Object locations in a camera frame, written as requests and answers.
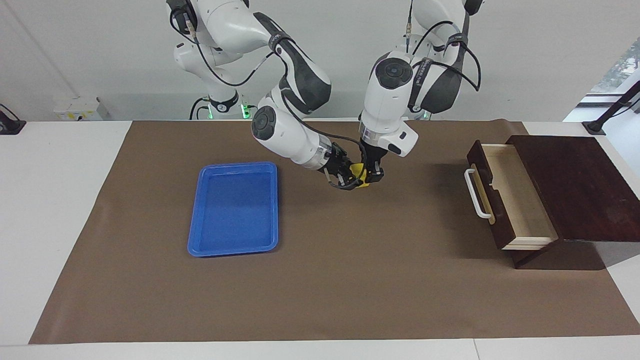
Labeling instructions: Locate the dark wooden drawer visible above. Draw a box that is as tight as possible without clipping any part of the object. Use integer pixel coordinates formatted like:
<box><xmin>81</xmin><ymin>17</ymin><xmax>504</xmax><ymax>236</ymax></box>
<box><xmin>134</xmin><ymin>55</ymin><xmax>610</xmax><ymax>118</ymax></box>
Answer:
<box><xmin>464</xmin><ymin>140</ymin><xmax>560</xmax><ymax>251</ymax></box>

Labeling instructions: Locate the yellow cube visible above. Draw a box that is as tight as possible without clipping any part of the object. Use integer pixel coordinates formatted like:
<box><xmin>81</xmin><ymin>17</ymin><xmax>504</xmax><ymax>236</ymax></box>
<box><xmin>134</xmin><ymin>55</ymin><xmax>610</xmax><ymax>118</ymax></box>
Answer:
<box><xmin>349</xmin><ymin>162</ymin><xmax>372</xmax><ymax>188</ymax></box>

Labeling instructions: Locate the brown table mat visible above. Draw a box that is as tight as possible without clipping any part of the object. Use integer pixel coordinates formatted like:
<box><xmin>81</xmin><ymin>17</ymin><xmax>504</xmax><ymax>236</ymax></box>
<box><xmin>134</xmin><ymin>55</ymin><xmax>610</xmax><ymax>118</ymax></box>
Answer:
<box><xmin>29</xmin><ymin>119</ymin><xmax>640</xmax><ymax>345</ymax></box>

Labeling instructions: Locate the white power socket box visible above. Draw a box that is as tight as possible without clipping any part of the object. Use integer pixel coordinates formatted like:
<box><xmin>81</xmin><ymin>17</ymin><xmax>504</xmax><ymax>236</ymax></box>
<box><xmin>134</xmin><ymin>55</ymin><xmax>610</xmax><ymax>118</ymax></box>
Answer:
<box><xmin>52</xmin><ymin>97</ymin><xmax>103</xmax><ymax>122</ymax></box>

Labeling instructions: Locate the window with green foliage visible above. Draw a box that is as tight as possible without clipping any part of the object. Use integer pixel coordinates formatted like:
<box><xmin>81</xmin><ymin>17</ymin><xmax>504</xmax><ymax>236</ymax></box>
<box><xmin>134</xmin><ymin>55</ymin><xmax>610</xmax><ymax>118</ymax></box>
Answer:
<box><xmin>590</xmin><ymin>37</ymin><xmax>640</xmax><ymax>96</ymax></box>

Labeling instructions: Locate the white drawer handle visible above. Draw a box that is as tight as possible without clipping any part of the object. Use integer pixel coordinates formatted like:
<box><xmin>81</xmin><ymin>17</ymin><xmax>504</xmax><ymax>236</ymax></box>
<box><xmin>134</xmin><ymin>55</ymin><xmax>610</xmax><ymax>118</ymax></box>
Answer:
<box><xmin>464</xmin><ymin>168</ymin><xmax>493</xmax><ymax>220</ymax></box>

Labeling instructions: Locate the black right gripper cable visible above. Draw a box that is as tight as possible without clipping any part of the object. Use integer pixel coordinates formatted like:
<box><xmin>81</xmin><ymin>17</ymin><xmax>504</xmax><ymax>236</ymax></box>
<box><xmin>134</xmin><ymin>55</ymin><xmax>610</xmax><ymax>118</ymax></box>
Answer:
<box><xmin>170</xmin><ymin>7</ymin><xmax>369</xmax><ymax>192</ymax></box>

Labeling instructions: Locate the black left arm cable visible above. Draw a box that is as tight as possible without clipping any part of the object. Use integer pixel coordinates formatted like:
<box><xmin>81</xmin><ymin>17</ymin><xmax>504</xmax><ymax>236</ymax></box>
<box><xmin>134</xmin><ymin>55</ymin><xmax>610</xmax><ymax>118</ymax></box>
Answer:
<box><xmin>406</xmin><ymin>0</ymin><xmax>482</xmax><ymax>92</ymax></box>

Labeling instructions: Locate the dark wooden cabinet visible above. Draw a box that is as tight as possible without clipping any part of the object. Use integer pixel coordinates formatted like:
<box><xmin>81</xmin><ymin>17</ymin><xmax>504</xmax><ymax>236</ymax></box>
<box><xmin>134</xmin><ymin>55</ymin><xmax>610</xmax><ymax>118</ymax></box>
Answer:
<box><xmin>505</xmin><ymin>135</ymin><xmax>640</xmax><ymax>270</ymax></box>

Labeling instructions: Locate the black table clamp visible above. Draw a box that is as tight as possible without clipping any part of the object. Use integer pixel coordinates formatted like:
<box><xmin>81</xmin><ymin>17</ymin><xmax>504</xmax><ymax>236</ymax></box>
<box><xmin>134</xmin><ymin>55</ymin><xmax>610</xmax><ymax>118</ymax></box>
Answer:
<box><xmin>0</xmin><ymin>103</ymin><xmax>27</xmax><ymax>136</ymax></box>

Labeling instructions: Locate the blue plastic tray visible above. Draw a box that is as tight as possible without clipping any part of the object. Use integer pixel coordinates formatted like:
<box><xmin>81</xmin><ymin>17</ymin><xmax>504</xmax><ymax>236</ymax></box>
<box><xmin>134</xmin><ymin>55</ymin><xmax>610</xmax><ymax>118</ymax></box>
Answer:
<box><xmin>187</xmin><ymin>161</ymin><xmax>279</xmax><ymax>258</ymax></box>

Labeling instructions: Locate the black right base cable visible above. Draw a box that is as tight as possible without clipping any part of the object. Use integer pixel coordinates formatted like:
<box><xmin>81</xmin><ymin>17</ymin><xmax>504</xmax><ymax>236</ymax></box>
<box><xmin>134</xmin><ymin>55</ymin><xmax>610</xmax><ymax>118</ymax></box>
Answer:
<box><xmin>189</xmin><ymin>97</ymin><xmax>211</xmax><ymax>121</ymax></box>

